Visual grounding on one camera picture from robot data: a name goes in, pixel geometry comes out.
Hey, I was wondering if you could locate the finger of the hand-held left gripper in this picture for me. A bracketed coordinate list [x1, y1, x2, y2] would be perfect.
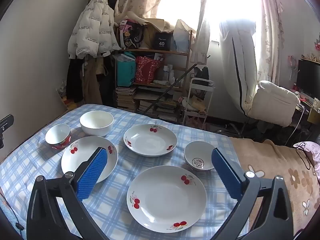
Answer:
[0, 114, 14, 149]

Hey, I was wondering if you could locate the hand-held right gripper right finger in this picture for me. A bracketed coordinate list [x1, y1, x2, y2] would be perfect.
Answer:
[211, 147, 293, 240]

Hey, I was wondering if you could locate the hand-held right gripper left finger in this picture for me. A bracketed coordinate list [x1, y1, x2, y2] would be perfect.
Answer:
[27, 146, 110, 240]

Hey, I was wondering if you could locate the white cherry print plate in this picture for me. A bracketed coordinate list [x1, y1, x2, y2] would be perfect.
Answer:
[127, 166, 207, 233]
[123, 124, 177, 157]
[61, 136, 118, 183]

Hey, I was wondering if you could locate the bowl with red inner print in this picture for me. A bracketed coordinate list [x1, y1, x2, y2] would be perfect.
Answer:
[184, 141, 217, 172]

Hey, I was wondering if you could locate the large plain white bowl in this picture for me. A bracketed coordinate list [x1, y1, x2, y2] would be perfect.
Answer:
[80, 110, 114, 137]

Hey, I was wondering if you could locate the small red-sided bowl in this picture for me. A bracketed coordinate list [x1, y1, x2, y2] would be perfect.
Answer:
[45, 123, 72, 150]

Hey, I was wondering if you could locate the blue plaid bed sheet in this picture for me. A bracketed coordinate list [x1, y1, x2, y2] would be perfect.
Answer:
[0, 104, 248, 240]

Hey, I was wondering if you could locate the pile of toys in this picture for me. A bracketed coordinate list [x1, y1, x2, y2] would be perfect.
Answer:
[56, 80, 75, 105]

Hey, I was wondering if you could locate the black hanging coat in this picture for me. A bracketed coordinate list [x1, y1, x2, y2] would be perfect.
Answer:
[66, 55, 87, 103]

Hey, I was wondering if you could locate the stack of books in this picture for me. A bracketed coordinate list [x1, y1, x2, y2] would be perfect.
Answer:
[115, 86, 183, 122]

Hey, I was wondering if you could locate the white trolley cart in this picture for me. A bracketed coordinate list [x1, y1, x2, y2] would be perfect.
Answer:
[182, 77, 215, 127]

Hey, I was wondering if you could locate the cream padded chair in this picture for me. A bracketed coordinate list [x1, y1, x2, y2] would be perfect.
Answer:
[247, 80, 299, 128]

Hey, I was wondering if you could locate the beige hanging coat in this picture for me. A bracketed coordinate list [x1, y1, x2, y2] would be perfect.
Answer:
[80, 55, 108, 105]

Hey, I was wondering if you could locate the pink cloth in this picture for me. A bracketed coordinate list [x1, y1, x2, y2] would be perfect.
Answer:
[292, 141, 320, 175]

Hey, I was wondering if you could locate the black bag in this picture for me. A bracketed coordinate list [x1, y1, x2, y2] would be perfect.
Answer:
[194, 66, 209, 82]

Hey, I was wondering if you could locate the black pole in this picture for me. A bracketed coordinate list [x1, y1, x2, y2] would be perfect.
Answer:
[146, 55, 210, 112]

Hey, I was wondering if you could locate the teal bag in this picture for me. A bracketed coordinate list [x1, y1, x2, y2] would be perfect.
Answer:
[116, 52, 137, 87]

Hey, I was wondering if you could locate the group of white bottles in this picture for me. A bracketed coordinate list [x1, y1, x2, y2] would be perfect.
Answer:
[162, 64, 177, 83]

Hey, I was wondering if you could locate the red patterned bag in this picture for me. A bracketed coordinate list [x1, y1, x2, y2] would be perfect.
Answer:
[135, 56, 160, 84]

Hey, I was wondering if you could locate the black monitor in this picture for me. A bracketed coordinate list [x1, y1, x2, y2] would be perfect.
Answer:
[296, 59, 320, 100]

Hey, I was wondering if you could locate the wooden shelf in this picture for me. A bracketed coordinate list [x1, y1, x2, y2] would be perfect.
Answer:
[114, 27, 193, 120]

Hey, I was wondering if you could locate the pink fan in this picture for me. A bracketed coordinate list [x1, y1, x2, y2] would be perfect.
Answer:
[287, 55, 298, 70]

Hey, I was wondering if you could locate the white puffer jacket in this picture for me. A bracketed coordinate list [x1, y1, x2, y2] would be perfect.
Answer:
[67, 0, 122, 59]

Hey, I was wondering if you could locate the white plastic bag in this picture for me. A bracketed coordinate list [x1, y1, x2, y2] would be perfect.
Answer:
[172, 19, 192, 53]

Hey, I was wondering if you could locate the colourful patterned backpack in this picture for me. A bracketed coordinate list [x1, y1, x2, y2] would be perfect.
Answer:
[119, 19, 145, 49]

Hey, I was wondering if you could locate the black box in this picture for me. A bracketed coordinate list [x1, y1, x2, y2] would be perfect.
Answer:
[154, 32, 173, 50]

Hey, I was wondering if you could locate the beige paper sheet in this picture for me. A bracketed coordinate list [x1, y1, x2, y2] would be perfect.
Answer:
[144, 17, 175, 33]

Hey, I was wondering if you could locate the black cable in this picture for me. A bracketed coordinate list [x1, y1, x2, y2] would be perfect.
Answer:
[296, 142, 318, 172]

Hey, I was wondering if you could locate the white cable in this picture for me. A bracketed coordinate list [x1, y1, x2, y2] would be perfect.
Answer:
[287, 105, 305, 145]

